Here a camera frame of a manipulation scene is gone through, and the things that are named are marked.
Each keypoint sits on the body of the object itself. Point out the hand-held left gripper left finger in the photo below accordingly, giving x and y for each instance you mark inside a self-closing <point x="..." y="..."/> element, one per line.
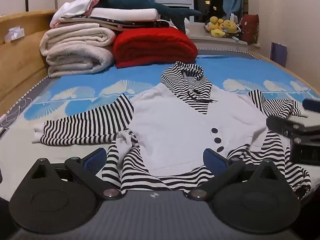
<point x="95" y="158"/>

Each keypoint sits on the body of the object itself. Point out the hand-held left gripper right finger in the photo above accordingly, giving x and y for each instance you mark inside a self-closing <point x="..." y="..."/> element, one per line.
<point x="215" y="159"/>

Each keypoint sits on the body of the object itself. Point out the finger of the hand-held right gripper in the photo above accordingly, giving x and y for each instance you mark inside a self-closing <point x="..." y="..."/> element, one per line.
<point x="282" y="125"/>
<point x="311" y="104"/>

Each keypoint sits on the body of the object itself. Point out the white striped hooded top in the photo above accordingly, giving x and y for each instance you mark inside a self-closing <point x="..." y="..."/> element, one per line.
<point x="170" y="120"/>

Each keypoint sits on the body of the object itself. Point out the purple box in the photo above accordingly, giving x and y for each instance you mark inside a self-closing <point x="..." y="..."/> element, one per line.
<point x="278" y="55"/>

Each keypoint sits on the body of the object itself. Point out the blue patterned bed cover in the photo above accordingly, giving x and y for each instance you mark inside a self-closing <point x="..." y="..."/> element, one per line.
<point x="82" y="80"/>

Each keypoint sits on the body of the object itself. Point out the beige folded blanket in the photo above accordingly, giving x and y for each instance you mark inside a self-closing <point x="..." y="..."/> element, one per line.
<point x="75" y="50"/>

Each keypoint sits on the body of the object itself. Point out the yellow plush toy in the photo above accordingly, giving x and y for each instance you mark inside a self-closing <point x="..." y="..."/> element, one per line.
<point x="215" y="27"/>
<point x="230" y="26"/>

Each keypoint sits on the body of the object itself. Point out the red folded blanket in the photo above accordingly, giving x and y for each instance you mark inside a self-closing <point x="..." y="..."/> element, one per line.
<point x="152" y="45"/>

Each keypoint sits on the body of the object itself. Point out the dark dotted folded cloth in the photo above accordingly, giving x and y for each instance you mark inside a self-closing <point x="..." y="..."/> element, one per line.
<point x="142" y="24"/>

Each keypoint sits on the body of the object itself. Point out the white folded cloth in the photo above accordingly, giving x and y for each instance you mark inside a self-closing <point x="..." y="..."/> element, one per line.
<point x="120" y="13"/>

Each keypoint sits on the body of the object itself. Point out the clear tissue packet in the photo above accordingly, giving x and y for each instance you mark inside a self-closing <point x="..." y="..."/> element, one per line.
<point x="14" y="33"/>

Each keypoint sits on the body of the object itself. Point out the white pink cloth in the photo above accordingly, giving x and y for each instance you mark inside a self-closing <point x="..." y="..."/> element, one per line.
<point x="72" y="6"/>

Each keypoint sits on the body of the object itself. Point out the teal shark plush toy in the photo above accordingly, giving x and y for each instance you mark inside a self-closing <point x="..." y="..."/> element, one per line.
<point x="130" y="3"/>

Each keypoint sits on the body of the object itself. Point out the wooden bed frame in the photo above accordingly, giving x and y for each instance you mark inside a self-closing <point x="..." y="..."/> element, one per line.
<point x="22" y="62"/>

